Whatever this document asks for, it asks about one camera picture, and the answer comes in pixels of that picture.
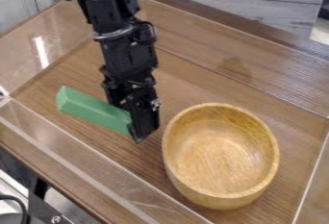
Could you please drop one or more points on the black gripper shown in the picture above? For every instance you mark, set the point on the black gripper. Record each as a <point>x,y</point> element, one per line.
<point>130,61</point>

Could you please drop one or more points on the green rectangular block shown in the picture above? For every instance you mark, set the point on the green rectangular block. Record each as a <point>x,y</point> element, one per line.
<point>92,110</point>

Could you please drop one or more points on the brown wooden bowl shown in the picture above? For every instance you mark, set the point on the brown wooden bowl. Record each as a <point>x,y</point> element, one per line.
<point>220,155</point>

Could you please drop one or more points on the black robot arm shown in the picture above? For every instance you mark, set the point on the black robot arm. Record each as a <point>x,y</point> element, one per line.
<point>108,16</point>

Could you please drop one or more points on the black table leg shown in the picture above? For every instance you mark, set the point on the black table leg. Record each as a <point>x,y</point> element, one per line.
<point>39,188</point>

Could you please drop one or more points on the clear acrylic tray wall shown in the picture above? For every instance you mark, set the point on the clear acrylic tray wall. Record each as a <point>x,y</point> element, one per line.
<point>216,58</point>

